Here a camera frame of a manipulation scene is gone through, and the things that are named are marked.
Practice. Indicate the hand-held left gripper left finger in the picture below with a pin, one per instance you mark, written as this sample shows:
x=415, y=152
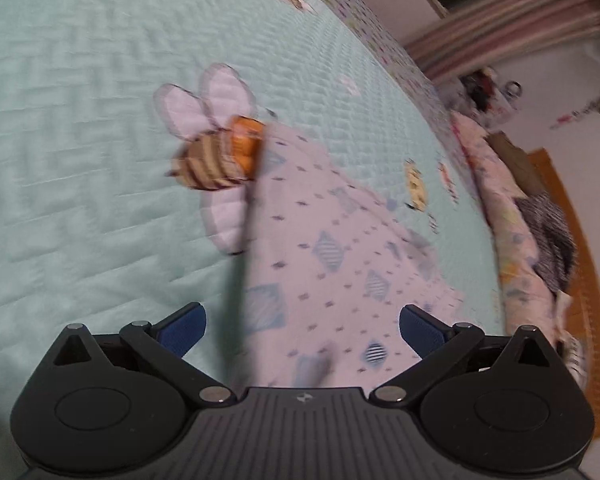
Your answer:
x=182, y=330

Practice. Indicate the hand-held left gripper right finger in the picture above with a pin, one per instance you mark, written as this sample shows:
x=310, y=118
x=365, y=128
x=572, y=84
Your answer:
x=420, y=330

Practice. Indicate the white printed sweatshirt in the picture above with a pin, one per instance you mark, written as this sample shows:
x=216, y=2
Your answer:
x=330, y=240

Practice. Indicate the floral pillow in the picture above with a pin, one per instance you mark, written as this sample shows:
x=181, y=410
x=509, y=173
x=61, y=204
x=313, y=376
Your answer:
x=500, y=200

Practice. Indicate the white patterned cloth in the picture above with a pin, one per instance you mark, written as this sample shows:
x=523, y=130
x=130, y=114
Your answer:
x=572, y=355

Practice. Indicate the dark patterned garment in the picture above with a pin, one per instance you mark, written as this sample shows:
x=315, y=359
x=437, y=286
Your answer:
x=550, y=240

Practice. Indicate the wooden headboard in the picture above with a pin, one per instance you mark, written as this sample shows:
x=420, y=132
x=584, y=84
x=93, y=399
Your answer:
x=585, y=270

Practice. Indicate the olive cloth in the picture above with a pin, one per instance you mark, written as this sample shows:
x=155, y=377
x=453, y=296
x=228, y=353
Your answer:
x=517, y=160

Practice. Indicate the bee print quilted bedspread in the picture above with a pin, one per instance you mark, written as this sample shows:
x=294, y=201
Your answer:
x=80, y=135

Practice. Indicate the cluttered white nightstand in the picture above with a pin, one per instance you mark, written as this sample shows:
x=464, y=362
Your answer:
x=487, y=92

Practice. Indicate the pink curtain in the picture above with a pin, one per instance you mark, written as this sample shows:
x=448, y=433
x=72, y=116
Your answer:
x=505, y=25

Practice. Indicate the hanging wall ornament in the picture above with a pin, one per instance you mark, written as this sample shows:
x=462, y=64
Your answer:
x=585, y=110

